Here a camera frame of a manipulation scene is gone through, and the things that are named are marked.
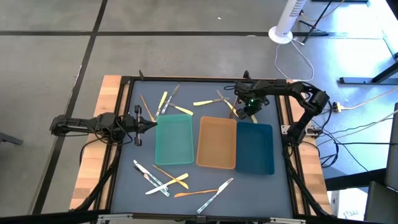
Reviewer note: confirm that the black table frame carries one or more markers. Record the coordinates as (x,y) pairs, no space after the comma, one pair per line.
(186,77)

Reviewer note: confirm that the black tripod stand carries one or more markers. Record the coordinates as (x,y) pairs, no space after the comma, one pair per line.
(316,22)

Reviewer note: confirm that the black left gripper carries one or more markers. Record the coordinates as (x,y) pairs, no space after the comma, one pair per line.
(138,124)

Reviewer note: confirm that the black desk leg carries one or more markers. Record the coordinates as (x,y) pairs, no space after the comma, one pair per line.
(357,81)

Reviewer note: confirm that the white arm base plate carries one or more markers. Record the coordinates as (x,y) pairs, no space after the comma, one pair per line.
(285,129)

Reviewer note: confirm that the blue-grey table mat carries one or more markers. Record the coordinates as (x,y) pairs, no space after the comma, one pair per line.
(255,202)

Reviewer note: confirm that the dark grey chair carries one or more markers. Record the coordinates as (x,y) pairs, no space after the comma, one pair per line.
(382,202)

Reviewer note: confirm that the white tower fan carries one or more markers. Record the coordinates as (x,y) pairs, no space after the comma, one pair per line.
(287,18)

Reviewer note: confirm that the teal plastic bin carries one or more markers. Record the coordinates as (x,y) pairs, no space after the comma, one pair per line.
(174,140)

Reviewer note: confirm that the black frame post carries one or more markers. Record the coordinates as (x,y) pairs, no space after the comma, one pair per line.
(141,75)
(247,75)

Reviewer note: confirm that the dark blue plastic bin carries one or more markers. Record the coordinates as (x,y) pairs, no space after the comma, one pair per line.
(255,149)

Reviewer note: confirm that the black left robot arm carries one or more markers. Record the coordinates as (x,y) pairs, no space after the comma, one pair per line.
(77,124)

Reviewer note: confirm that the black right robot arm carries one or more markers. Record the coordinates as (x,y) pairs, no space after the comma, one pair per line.
(311,99)

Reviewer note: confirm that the yellow power plug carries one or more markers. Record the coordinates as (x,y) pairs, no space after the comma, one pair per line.
(338,107)

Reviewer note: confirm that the orange plastic bin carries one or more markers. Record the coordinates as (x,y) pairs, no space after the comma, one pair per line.
(216,143)

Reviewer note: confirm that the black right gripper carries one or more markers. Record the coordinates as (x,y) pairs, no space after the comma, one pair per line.
(252,93)

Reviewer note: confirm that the silver metal bracket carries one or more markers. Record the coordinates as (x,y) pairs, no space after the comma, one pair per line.
(115,216)
(287,220)

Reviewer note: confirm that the white cardboard box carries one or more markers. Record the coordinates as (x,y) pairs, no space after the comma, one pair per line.
(348,205)

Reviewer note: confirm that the dark grey chair foot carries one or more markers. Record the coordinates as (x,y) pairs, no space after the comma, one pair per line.
(9,138)

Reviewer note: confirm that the black floor beam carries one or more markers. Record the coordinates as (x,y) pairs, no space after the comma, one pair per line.
(348,182)

